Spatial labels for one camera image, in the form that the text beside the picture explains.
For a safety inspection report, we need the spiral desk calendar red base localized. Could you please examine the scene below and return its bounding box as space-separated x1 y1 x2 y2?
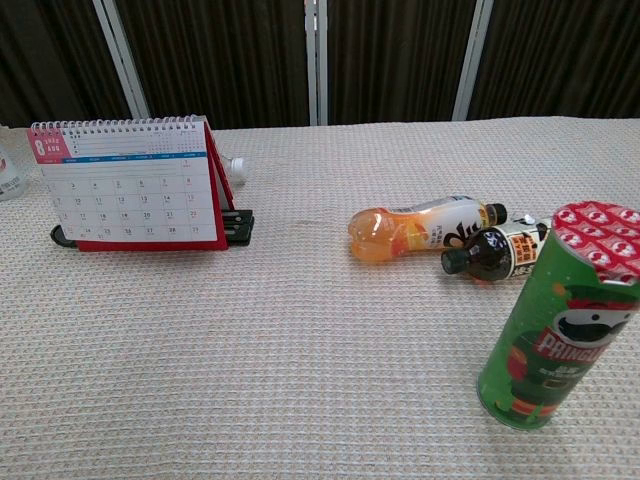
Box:
27 115 236 253

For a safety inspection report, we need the orange juice bottle black cap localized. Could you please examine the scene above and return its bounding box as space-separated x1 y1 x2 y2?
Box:
348 194 509 264

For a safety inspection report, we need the black red small device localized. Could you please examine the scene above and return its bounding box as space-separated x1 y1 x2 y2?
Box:
49 208 256 249

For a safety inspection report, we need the clear water bottle white cap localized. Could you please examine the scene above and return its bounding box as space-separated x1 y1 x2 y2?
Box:
219 156 249 188

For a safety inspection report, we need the beige woven tablecloth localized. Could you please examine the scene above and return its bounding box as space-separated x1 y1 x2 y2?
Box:
0 115 640 480

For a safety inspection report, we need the dark tea bottle black cap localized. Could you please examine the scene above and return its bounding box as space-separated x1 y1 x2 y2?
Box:
440 219 554 287

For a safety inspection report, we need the dark pleated curtain panel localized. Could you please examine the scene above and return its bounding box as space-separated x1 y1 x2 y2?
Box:
469 0 640 121
112 0 310 129
0 0 139 129
324 0 484 126

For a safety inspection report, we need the green Pringles can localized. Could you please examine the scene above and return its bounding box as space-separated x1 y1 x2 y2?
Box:
476 200 640 431

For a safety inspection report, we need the white label bottle yellow cap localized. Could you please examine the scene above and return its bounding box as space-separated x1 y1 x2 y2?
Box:
0 124 34 203

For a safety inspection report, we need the white partition frame post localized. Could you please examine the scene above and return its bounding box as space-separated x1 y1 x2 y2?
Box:
92 0 150 120
451 0 497 122
303 0 330 127

